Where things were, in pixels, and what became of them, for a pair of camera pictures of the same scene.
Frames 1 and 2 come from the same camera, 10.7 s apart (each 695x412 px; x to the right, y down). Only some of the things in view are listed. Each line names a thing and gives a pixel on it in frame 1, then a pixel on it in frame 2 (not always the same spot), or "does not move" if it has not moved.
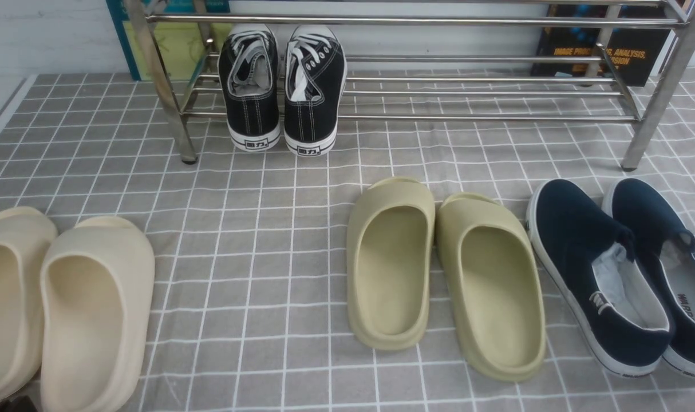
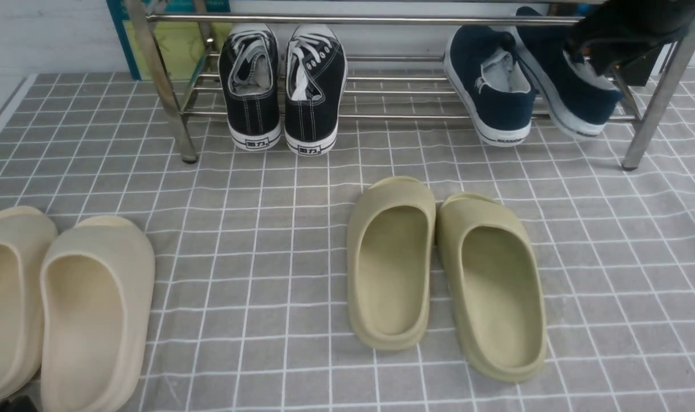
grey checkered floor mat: [249, 246] does not move
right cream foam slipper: [98, 276] does not move
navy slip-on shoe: [585, 251] → [497, 90]
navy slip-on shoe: [666, 246] → [581, 102]
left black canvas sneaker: [249, 66] does not move
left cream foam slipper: [12, 243] does not move
